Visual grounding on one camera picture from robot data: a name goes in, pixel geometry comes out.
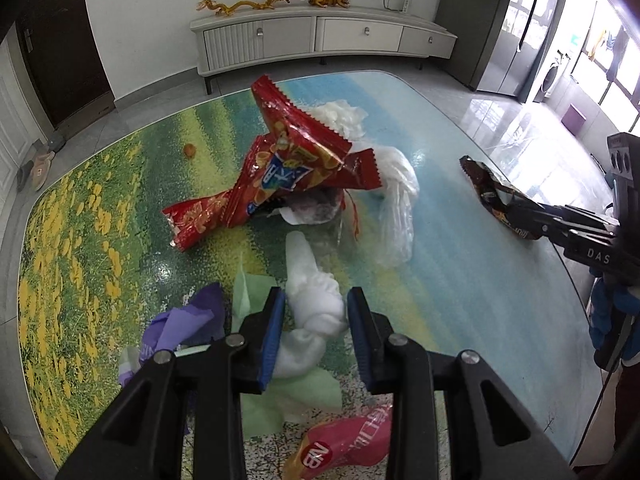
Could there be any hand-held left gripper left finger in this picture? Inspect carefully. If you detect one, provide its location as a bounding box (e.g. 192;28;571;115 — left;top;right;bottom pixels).
55;286;288;480

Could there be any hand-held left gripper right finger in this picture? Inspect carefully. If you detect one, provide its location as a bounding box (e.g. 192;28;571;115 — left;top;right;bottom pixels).
346;286;576;480

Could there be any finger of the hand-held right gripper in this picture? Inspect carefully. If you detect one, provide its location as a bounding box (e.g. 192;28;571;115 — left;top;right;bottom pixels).
500;194;618;233
512;217;576;257

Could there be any white tissue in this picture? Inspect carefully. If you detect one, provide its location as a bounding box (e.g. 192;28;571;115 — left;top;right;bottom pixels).
272;231;349;380
309;101;369;142

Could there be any dark brown snack wrapper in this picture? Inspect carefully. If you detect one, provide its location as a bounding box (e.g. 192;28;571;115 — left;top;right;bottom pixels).
459;155;543;242

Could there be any person's right hand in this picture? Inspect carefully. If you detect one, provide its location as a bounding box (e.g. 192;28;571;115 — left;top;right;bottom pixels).
588;272;629;351

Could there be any green paper napkin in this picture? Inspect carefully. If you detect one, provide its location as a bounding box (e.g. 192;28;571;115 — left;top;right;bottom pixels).
231;255;343;438

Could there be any purple crumpled paper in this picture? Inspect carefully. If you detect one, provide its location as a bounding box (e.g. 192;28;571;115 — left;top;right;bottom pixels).
139;282;227;366

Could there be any purple stool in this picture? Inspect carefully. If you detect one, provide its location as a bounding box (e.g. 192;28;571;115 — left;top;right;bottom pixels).
561;104;587;136

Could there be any pink snack packet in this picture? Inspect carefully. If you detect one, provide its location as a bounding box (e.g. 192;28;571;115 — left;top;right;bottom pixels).
281;402;393;480

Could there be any clear plastic bag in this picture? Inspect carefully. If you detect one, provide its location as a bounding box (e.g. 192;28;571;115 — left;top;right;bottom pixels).
350;144;421;268

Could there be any washing machine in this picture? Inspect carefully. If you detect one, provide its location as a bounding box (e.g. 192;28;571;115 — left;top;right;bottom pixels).
539;50;571;106

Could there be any long red snack bag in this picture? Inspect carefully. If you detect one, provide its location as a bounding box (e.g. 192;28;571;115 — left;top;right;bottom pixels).
161;135;383;253

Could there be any grey crumpled plastic film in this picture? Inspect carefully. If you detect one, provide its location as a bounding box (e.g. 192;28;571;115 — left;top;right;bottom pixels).
272;187;347;226

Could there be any pale green wrapper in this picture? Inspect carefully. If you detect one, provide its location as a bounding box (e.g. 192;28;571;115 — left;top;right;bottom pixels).
117;344;211;389

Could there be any grey refrigerator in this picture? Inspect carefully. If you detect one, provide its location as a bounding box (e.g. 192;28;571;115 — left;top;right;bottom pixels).
436;0;572;102

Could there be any beige slipper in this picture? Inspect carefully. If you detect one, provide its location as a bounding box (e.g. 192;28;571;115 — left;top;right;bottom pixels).
30;151;57;192

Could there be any white TV cabinet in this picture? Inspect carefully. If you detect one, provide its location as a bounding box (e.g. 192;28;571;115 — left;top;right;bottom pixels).
189;4;459;96

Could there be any long yellow dragon figurine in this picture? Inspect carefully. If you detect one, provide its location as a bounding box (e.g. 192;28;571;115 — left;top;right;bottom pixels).
196;0;253;17

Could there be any dark brown door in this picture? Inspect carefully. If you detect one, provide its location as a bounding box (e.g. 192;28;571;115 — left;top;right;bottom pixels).
15;0;115;131

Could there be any thin black cable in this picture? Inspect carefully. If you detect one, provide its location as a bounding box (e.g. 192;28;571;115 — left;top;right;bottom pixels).
569;310;632;466

